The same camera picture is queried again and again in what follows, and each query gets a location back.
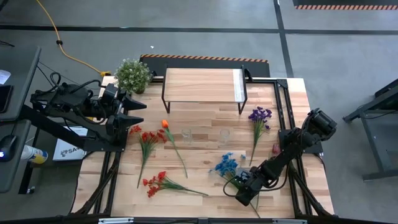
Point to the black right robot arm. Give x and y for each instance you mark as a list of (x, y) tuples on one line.
[(276, 161)]

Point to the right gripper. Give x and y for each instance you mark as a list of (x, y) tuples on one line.
[(253, 185)]

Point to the black aluminium rig frame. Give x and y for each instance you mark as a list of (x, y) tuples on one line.
[(282, 83)]

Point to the white printed box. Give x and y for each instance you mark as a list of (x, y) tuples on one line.
[(66, 152)]

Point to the clear glass vase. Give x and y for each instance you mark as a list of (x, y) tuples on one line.
[(186, 134), (224, 134)]

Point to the red artificial flower bunch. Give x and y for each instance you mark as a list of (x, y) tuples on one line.
[(161, 175), (145, 137)]

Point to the orange artificial tulip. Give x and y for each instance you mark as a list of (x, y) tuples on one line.
[(164, 124)]

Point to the white and yellow spray can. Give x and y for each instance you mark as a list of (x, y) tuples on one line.
[(34, 154)]

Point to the pink artificial tulip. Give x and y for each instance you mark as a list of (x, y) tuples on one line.
[(276, 148)]

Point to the black computer mouse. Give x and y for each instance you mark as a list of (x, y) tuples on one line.
[(7, 146)]

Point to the silver metal bracket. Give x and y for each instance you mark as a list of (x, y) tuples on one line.
[(115, 221), (289, 221)]

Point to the blue artificial flower bunch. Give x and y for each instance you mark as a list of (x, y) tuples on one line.
[(225, 166)]

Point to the wooden shelf with black frame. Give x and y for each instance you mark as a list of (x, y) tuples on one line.
[(199, 84)]

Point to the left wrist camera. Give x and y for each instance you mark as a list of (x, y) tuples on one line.
[(109, 92)]

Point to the potted green plant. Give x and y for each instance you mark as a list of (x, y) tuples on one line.
[(132, 76)]

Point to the black mat with hazard stripe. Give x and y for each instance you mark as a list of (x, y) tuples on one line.
[(202, 63), (342, 2)]

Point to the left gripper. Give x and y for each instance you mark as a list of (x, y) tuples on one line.
[(112, 124)]

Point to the black phone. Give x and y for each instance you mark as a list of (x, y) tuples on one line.
[(4, 98)]

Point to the black metal table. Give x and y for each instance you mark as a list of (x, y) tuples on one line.
[(373, 143)]

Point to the black diagonal support beam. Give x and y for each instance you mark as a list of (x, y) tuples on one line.
[(46, 124)]

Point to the purple artificial flower bunch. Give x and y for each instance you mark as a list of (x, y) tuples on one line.
[(259, 115)]

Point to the white paper sheet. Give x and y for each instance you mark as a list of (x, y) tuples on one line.
[(3, 76)]

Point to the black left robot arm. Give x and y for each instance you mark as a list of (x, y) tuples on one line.
[(71, 99)]

